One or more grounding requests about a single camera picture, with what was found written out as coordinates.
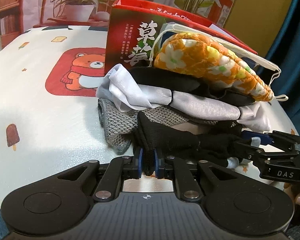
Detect black mesh glove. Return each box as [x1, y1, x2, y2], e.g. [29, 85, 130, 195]
[135, 112, 251, 176]

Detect grey knitted cloth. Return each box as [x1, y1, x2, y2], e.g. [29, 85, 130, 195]
[98, 99, 238, 154]

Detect wooden wall panel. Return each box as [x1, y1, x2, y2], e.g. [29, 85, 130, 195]
[224, 0, 292, 57]

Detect person's hand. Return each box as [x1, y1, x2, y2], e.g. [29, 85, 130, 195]
[283, 183, 300, 205]

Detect cartoon bear tablecloth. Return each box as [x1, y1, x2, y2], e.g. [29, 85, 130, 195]
[0, 25, 296, 206]

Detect black fabric band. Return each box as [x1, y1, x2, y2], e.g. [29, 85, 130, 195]
[129, 67, 255, 107]

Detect white drawstring mask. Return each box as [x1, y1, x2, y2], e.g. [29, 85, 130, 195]
[149, 23, 288, 101]

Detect orange floral quilted pouch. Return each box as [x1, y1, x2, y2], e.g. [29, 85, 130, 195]
[154, 32, 275, 101]

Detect teal blue curtain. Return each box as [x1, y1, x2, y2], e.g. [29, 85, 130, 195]
[266, 0, 300, 134]

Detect light grey silky cloth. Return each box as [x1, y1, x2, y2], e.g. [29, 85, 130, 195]
[96, 64, 270, 132]

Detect red strawberry cardboard box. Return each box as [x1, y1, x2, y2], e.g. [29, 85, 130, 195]
[104, 0, 257, 72]

